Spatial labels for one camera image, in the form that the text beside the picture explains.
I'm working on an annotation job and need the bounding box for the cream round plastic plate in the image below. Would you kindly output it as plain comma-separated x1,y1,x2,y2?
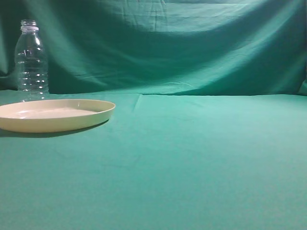
0,99,116,133

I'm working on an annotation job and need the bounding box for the green cloth backdrop and tablecloth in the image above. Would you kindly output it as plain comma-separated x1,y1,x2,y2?
0,0,307,230

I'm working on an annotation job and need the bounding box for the clear empty plastic bottle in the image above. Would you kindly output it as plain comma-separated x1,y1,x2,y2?
14,20,49,102

